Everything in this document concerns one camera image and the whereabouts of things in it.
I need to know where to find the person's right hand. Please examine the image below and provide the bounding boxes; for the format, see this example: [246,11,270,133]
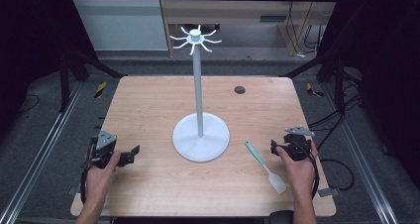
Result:
[275,140,319,199]

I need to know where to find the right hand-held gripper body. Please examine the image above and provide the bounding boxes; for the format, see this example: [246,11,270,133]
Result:
[278,125,316,163]

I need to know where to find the black metal stand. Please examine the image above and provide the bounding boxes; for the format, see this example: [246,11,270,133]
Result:
[282,49,349,114]
[58,49,129,113]

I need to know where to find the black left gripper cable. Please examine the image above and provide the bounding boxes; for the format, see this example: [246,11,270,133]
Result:
[79,158,97,206]

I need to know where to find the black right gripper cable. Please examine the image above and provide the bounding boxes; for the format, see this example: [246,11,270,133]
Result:
[296,141,321,200]

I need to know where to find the white hook rack stand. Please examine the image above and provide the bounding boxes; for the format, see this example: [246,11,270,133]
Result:
[168,24,231,164]

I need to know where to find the hanging black cables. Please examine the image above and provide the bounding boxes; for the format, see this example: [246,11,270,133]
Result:
[284,0,327,57]

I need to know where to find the black curtain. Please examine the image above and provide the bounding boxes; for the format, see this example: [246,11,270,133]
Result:
[316,0,420,188]
[0,0,97,139]

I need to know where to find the yellow black tape piece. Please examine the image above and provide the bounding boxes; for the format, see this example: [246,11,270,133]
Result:
[94,80,109,99]
[305,82,326,98]

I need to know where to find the black chair part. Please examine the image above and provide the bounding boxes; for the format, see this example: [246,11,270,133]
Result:
[267,210,295,224]

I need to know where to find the silver metal floor rail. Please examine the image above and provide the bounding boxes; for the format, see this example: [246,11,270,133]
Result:
[0,80,84,224]
[320,83,401,224]

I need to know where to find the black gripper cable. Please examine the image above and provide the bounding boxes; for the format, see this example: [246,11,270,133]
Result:
[296,141,321,200]
[79,158,97,206]

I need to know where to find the wooden desk furniture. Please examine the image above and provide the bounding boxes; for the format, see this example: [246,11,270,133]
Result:
[157,0,343,58]

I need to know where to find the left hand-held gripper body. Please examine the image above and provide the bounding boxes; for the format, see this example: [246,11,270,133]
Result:
[86,129,122,169]

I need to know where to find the bundle of black floor cables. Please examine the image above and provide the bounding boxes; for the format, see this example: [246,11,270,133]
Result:
[307,91,365,153]

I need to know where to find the teal-handled white spatula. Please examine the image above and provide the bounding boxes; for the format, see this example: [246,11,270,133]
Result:
[244,141,288,196]

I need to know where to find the person's left hand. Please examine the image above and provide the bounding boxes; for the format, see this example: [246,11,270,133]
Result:
[85,150,122,202]

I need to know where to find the looped black floor cable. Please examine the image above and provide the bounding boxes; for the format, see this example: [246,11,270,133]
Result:
[319,158,357,191]

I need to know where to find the grey metal table bracket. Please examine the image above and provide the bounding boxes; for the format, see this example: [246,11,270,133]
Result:
[318,186,341,198]

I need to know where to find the white cabinet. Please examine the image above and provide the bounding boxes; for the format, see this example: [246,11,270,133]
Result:
[65,0,169,52]

